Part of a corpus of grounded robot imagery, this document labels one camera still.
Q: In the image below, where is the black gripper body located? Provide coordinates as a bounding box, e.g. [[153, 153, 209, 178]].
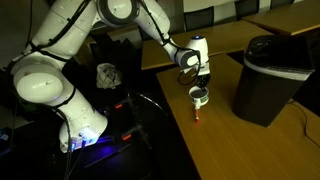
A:
[[197, 73, 212, 87]]

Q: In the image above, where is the white mug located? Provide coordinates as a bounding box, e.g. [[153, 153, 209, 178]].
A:
[[188, 85, 211, 111]]

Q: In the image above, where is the long wooden table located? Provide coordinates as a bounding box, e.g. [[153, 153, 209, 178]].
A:
[[140, 19, 274, 71]]

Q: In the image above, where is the black trash bin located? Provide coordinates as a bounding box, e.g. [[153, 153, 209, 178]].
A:
[[231, 34, 316, 128]]

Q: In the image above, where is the crumpled grey cloth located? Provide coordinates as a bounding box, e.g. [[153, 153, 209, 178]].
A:
[[95, 62, 124, 90]]

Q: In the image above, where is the small wooden table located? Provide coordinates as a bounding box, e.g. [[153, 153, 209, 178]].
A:
[[242, 0, 320, 36]]

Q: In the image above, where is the black camera tripod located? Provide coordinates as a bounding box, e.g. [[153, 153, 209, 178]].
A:
[[109, 33, 157, 152]]

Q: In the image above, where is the thin black table cable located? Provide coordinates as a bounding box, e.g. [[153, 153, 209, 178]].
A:
[[288, 99, 320, 148]]

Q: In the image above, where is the robot base cable bundle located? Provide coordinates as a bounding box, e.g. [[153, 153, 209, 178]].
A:
[[54, 109, 88, 180]]

